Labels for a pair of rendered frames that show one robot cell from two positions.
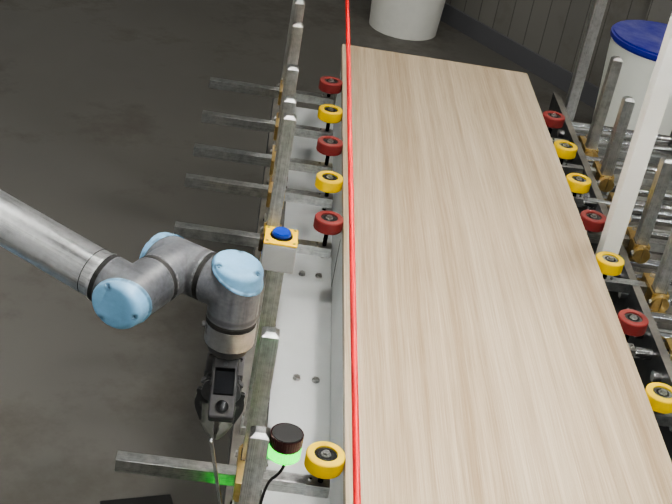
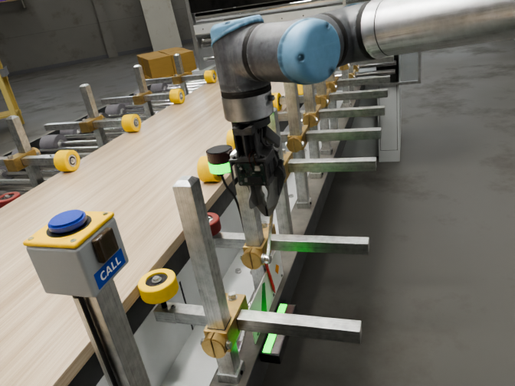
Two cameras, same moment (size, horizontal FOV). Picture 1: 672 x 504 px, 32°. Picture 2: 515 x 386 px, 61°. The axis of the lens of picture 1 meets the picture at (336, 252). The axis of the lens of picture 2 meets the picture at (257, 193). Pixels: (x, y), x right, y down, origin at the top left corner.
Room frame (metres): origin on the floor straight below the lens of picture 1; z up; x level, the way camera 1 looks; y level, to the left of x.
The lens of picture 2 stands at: (2.46, 0.50, 1.43)
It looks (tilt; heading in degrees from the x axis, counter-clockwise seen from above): 25 degrees down; 207
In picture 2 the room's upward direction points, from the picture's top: 9 degrees counter-clockwise
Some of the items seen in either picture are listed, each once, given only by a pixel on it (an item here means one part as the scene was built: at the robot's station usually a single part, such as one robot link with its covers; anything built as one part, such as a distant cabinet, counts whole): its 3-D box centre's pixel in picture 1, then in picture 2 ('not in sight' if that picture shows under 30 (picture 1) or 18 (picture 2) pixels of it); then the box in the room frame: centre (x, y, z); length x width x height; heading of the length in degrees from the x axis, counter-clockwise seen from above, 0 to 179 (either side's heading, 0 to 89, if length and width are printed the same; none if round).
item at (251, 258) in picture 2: not in sight; (258, 245); (1.64, 0.07, 0.85); 0.14 x 0.06 x 0.05; 5
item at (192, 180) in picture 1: (259, 191); not in sight; (3.11, 0.25, 0.83); 0.44 x 0.03 x 0.04; 95
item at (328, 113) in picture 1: (328, 123); not in sight; (3.62, 0.10, 0.85); 0.08 x 0.08 x 0.11
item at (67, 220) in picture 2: (281, 234); (68, 224); (2.17, 0.12, 1.22); 0.04 x 0.04 x 0.02
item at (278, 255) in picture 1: (278, 251); (80, 254); (2.17, 0.12, 1.18); 0.07 x 0.07 x 0.08; 5
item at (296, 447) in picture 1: (286, 438); (220, 154); (1.66, 0.02, 1.10); 0.06 x 0.06 x 0.02
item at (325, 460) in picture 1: (322, 473); (162, 299); (1.88, -0.06, 0.85); 0.08 x 0.08 x 0.11
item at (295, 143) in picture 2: not in sight; (298, 138); (1.14, 0.02, 0.95); 0.14 x 0.06 x 0.05; 5
